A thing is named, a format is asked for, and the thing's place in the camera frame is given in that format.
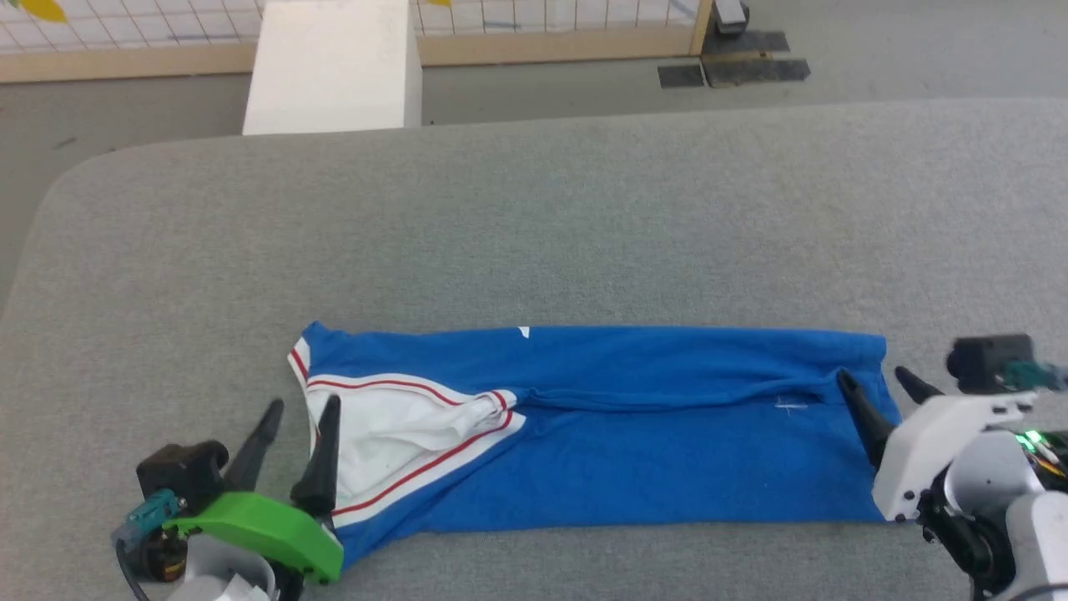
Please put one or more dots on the lemon print partition screen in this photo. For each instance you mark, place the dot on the lemon print partition screen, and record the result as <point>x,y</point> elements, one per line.
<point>517,42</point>

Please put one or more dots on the grey fabric sofa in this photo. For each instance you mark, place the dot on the grey fabric sofa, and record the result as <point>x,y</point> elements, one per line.
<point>542,217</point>

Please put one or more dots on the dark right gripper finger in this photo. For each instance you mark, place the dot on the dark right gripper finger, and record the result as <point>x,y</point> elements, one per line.
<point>863,417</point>
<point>916,386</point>

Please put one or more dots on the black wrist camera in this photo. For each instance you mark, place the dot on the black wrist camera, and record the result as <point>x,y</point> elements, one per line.
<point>179,472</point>
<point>989,363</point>

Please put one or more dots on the blue and white shirt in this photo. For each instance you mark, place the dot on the blue and white shirt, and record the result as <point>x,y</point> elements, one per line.
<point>626,434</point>

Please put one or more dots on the grey metal partition foot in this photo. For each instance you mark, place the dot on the grey metal partition foot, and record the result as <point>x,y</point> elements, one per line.
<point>730,12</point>

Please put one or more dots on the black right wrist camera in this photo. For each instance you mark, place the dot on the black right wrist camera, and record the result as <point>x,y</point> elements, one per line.
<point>989,363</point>

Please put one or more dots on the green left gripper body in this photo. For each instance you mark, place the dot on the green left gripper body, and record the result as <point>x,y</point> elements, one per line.
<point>259,530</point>

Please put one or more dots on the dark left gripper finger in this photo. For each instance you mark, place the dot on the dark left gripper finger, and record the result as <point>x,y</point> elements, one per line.
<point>321,467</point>
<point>254,451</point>

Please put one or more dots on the small black floor mat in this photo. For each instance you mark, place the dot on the small black floor mat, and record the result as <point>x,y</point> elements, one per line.
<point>682,76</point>

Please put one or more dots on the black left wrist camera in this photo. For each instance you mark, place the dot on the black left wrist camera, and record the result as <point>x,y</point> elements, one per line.
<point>179,472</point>

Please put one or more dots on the white box cabinet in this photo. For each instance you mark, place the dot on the white box cabinet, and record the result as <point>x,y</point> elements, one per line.
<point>334,67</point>

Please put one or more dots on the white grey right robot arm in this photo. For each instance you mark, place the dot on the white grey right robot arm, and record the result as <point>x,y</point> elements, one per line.
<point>1010,517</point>

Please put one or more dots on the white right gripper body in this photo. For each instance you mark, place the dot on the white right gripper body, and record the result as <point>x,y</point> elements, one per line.
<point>934,451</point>

